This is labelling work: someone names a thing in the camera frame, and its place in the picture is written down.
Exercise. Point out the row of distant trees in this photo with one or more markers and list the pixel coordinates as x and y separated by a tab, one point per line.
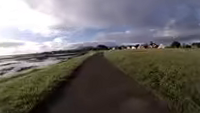
177	44

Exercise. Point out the green grass field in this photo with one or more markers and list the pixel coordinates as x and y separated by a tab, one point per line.
169	71

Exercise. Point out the row of distant houses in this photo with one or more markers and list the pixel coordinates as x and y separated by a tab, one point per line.
141	47

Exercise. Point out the green grass verge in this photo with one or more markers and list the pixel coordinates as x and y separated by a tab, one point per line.
26	90

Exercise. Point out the dark asphalt path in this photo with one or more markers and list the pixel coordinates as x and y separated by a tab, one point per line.
98	89

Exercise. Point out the tidal water and mudflats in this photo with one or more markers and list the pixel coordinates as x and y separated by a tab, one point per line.
11	64

